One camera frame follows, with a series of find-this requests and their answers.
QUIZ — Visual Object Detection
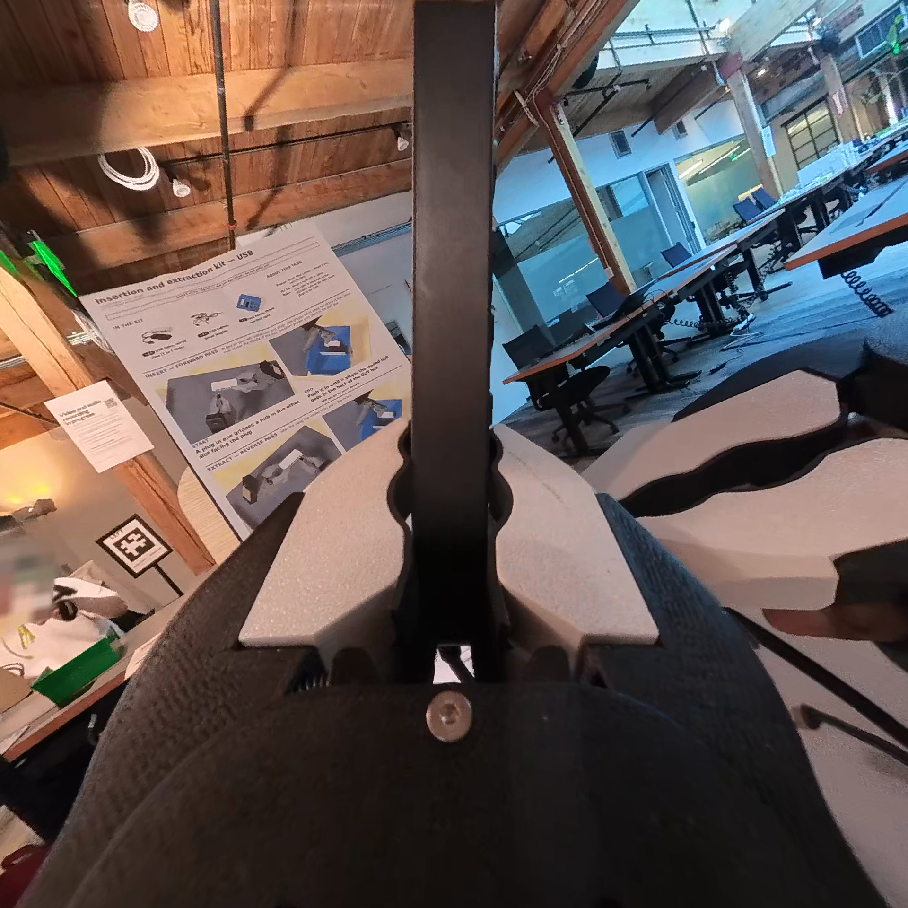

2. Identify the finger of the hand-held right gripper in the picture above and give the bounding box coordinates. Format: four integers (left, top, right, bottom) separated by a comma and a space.
624, 436, 908, 611
587, 369, 851, 519

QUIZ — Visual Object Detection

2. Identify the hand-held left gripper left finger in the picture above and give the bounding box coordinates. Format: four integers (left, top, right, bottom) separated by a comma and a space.
237, 419, 416, 650

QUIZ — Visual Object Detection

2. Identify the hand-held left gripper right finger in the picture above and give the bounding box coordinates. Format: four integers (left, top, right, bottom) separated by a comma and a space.
491, 422, 662, 646

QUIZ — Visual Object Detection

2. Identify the black usb hub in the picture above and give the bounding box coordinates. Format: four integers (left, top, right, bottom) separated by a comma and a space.
411, 0, 499, 685

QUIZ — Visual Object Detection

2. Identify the person's right hand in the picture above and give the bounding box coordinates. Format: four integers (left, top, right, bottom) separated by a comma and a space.
762, 602, 908, 644

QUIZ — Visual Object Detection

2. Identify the wooden office desk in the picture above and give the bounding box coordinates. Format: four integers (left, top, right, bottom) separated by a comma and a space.
504, 206, 781, 455
784, 181, 908, 281

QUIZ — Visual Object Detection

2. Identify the fiducial marker sign on stand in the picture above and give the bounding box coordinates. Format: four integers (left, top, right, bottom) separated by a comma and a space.
96, 514, 182, 593

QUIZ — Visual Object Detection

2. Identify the printed instruction poster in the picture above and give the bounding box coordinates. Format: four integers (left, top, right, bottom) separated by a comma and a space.
78, 220, 412, 540

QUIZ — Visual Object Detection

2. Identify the white paper notice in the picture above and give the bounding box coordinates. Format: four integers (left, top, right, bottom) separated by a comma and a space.
44, 379, 153, 474

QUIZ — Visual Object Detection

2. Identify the green box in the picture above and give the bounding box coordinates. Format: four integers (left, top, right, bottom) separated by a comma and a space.
32, 635, 122, 707

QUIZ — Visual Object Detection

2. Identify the green exit sign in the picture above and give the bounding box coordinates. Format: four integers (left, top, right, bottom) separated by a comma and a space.
0, 230, 79, 299

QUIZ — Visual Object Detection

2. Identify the thin black cable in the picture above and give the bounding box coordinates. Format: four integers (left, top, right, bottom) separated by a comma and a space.
724, 609, 908, 754

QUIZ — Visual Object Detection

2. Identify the white cable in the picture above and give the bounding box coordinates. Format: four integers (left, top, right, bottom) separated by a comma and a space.
98, 148, 160, 191

